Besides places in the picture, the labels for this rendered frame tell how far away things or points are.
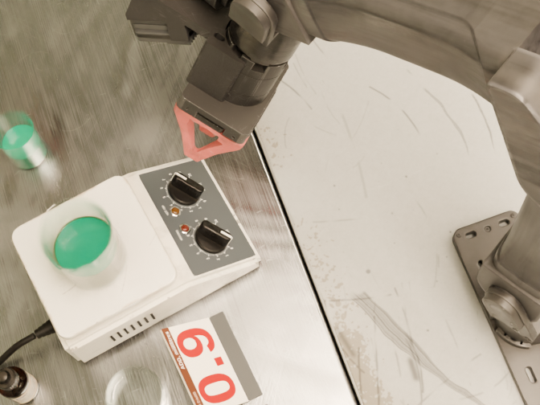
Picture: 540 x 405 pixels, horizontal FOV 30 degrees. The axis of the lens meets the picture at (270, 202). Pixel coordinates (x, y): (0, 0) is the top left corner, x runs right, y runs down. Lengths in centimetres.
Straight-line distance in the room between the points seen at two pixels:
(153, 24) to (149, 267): 22
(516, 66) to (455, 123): 49
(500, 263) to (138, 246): 32
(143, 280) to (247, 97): 20
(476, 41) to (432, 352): 45
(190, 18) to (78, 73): 31
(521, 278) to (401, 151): 26
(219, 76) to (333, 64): 28
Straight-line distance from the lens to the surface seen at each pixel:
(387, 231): 101
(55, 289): 93
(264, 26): 71
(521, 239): 79
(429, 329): 99
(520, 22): 60
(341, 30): 69
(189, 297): 96
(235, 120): 83
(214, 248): 95
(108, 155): 106
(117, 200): 95
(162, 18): 83
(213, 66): 82
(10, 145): 106
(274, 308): 99
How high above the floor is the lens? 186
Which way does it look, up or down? 70 degrees down
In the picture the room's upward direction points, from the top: 9 degrees counter-clockwise
